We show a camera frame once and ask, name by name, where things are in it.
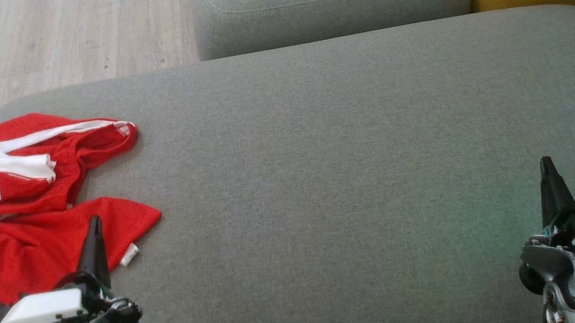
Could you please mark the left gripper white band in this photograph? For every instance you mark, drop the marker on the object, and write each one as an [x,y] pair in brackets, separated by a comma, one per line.
[38,314]

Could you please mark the red jersey white sleeves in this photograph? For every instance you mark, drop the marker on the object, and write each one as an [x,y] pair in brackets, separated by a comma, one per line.
[37,249]

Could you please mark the grey sofa back cushion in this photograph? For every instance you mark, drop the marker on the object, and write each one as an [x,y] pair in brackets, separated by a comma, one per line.
[331,9]

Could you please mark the grey sofa seat cushion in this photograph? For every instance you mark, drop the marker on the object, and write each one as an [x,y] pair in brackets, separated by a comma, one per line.
[321,179]

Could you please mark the red basketball shorts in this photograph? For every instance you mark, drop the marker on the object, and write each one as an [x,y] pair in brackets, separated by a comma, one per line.
[96,148]

